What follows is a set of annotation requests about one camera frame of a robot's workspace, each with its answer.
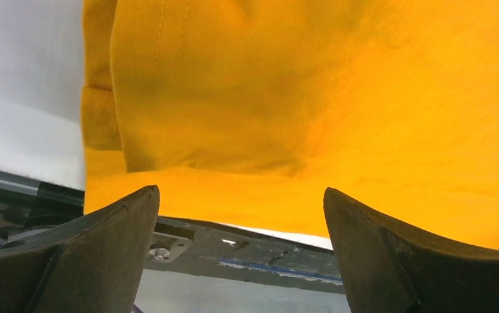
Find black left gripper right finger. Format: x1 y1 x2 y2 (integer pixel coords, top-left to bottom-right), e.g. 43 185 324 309
323 188 499 312

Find yellow t shirt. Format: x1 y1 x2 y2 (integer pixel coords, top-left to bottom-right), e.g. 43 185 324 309
81 1 499 250

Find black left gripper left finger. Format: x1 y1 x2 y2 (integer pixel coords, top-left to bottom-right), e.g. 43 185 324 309
0 185 160 312

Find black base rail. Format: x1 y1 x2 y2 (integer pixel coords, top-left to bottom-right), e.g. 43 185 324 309
145 216 345 294

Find aluminium table frame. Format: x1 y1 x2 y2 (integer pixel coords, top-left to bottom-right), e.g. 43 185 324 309
0 171 84 247

